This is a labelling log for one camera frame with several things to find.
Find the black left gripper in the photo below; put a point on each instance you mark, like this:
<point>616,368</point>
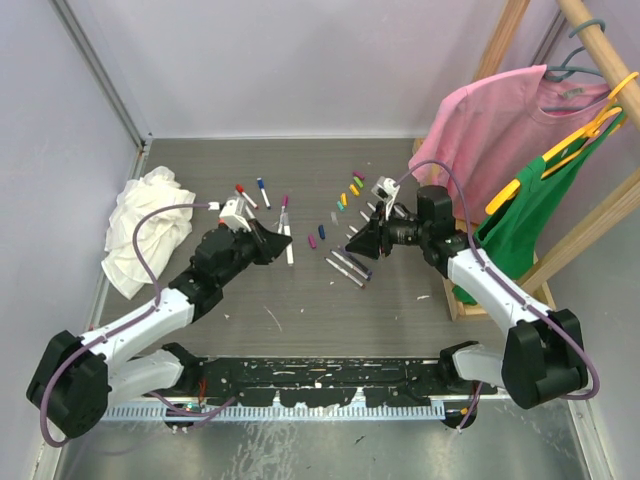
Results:
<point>268,244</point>

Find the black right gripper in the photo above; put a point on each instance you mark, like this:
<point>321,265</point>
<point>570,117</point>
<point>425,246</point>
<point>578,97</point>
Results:
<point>376,233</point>

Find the blue ended white marker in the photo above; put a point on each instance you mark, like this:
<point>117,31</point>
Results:
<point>350,265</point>

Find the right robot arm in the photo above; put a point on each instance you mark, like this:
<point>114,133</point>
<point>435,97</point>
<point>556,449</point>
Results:
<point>543,358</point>

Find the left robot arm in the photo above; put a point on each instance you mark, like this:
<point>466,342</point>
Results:
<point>79,377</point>

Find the blue capped white marker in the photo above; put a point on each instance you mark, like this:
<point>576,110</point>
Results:
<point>263,191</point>

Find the red capped white marker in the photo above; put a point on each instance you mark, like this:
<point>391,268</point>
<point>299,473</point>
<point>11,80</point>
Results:
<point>240,190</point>

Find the white crumpled cloth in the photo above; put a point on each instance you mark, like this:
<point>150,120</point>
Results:
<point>152,215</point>

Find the green tank top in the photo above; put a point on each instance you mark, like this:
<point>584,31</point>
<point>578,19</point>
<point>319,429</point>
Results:
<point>509,235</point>

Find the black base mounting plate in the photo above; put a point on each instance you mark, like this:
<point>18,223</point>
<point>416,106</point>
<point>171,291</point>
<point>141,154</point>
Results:
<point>318,382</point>

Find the pink t-shirt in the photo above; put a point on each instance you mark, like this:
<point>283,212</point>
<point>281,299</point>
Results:
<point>486,132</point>

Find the grey-blue clothes hanger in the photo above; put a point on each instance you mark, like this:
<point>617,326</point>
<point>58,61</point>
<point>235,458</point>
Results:
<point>559,73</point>

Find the yellow clothes hanger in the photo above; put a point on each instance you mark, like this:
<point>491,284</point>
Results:
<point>569,148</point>

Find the wooden hanging rod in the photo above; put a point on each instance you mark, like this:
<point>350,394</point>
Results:
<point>605,57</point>

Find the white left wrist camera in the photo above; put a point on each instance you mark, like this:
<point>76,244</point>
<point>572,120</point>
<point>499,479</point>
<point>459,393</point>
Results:
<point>231,213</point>

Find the white slotted cable duct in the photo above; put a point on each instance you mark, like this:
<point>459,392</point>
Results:
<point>151,411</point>

